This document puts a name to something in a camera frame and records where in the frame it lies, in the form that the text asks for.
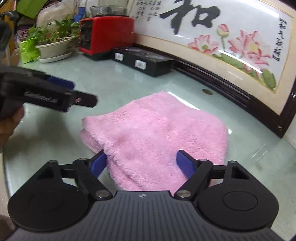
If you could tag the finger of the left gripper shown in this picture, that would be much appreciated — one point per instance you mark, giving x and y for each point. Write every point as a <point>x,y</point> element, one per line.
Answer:
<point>83,99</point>
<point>61,82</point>

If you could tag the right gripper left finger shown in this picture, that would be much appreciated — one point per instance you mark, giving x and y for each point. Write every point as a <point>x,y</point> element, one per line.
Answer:
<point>87,174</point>

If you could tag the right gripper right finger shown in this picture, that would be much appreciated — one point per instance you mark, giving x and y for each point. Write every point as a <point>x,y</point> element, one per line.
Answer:
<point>197,173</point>

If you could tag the pink towel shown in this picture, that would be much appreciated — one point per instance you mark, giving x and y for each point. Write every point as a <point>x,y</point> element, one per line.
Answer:
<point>142,138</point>

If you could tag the person left hand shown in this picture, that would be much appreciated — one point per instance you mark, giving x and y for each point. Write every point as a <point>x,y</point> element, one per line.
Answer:
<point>9,125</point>

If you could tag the potted green plant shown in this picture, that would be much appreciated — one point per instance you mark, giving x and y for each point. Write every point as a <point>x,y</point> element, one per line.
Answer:
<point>52,40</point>

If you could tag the red blender base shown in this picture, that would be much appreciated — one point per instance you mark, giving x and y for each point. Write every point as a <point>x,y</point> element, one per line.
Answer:
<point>98,36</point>

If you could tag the black charger box left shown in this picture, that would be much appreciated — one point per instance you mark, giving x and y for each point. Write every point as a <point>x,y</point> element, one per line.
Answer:
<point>127,55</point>

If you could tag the black charger box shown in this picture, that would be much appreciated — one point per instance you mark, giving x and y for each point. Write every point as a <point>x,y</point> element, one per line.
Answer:
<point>127,55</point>
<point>153,64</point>

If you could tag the white plastic bags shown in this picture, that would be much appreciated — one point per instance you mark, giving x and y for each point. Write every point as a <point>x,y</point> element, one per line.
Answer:
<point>57,11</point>

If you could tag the green box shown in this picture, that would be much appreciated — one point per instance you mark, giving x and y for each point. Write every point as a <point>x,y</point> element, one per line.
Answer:
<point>30,8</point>

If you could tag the brass coin on table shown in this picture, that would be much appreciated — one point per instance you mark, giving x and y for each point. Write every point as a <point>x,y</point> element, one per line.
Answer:
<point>206,91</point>

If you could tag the clear blender jar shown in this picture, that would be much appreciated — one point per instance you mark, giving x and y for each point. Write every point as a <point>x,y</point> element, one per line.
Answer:
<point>107,8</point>

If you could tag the black charger box right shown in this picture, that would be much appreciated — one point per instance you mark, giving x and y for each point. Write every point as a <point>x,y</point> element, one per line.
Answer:
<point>153,64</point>

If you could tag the framed lotus cross-stitch picture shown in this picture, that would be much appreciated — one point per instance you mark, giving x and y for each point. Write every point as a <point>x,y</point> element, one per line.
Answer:
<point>243,49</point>

